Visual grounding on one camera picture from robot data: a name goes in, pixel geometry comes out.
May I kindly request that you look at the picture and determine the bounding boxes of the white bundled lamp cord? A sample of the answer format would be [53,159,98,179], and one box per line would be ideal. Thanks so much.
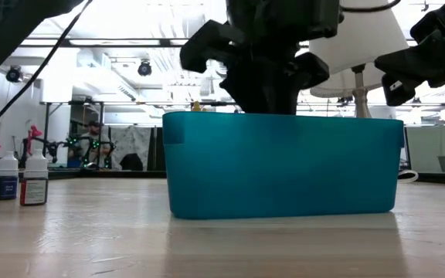
[398,168,420,184]

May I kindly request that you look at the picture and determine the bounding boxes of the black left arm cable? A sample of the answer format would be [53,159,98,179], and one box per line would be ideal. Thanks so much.
[0,0,94,138]

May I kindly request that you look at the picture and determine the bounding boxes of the small red food coloring bottle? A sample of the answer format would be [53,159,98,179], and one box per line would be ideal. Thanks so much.
[19,149,49,208]

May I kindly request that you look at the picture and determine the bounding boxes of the blue plastic bin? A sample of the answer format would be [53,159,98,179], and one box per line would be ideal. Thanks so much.
[162,110,406,220]

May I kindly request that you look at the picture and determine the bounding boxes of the person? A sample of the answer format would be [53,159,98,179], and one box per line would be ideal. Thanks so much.
[73,120,114,171]

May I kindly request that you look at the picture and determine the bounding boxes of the small blue food coloring bottle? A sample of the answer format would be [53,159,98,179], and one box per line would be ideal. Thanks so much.
[0,151,20,202]

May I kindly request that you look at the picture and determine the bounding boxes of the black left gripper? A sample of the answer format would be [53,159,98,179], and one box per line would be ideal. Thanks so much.
[179,0,330,114]

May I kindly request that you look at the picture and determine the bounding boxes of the black background chair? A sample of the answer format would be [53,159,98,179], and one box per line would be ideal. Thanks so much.
[120,153,144,171]

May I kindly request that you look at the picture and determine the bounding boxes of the black left camera cable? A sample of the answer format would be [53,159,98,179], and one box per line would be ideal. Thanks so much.
[340,0,403,14]

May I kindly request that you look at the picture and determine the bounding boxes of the background robot arms green lights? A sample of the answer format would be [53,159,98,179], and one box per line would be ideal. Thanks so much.
[32,135,114,171]

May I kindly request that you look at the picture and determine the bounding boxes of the red desk lamp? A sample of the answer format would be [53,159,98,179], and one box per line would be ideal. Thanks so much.
[24,124,44,155]

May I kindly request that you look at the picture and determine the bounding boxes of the black overhead crossbar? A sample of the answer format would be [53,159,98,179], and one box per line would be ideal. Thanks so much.
[19,37,311,49]

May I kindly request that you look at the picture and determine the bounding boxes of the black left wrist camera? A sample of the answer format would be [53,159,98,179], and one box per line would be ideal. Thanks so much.
[303,0,341,42]

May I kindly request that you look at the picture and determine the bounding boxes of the white shade silver table lamp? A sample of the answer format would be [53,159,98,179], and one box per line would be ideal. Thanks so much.
[309,0,411,119]

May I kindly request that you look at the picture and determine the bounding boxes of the black ceiling spotlight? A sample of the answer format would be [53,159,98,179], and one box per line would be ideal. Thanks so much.
[5,65,23,83]
[137,60,153,77]

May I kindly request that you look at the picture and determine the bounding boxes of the grey green partition panel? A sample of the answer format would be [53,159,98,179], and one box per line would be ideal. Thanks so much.
[406,125,445,175]

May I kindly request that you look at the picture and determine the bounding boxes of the black aluminium table frame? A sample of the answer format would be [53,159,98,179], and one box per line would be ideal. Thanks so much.
[0,168,445,185]

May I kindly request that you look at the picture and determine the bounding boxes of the black background rack frame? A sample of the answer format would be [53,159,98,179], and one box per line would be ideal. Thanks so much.
[39,100,106,171]

